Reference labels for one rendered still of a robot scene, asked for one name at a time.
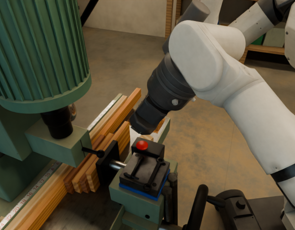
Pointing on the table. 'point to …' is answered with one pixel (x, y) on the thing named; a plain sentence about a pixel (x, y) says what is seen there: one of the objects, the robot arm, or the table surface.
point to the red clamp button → (142, 145)
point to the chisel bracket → (59, 143)
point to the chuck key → (134, 169)
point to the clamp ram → (109, 163)
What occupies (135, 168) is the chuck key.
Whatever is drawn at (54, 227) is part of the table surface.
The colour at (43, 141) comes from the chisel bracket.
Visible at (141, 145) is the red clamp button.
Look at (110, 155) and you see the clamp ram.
